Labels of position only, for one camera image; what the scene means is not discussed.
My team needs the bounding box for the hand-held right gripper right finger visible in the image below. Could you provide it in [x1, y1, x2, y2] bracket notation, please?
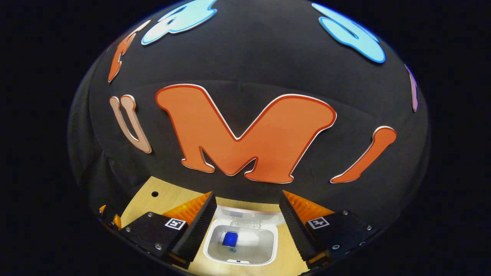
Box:
[279, 190, 378, 269]

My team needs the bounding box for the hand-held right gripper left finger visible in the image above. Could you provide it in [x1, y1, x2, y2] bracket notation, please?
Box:
[119, 191, 217, 269]

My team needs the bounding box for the white desktop garbage bin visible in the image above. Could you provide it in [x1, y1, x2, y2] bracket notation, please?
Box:
[203, 205, 286, 266]

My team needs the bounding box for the wooden desktop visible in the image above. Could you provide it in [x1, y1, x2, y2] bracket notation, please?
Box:
[121, 176, 311, 276]

